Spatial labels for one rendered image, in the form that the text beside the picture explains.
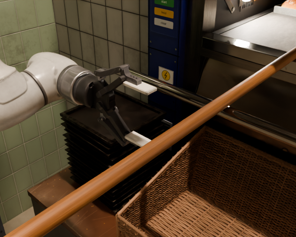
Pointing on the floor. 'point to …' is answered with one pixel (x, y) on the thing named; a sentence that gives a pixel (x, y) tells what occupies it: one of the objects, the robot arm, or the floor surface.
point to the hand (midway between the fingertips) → (147, 118)
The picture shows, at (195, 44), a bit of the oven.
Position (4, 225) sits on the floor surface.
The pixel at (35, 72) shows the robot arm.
